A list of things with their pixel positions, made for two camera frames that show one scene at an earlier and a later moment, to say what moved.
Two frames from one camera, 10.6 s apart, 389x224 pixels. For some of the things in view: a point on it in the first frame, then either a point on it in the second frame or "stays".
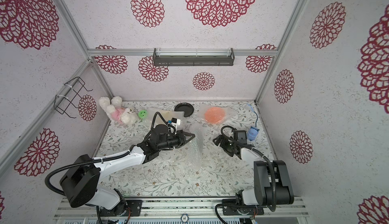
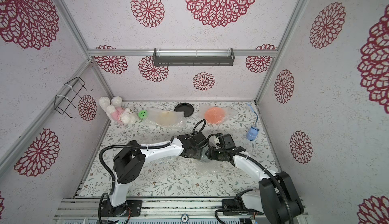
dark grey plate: [185, 107] stays
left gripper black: [182, 136] -> [197, 156]
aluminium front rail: [177, 208] stays
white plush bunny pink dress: [116, 111] stays
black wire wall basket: [68, 93] stays
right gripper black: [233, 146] -> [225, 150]
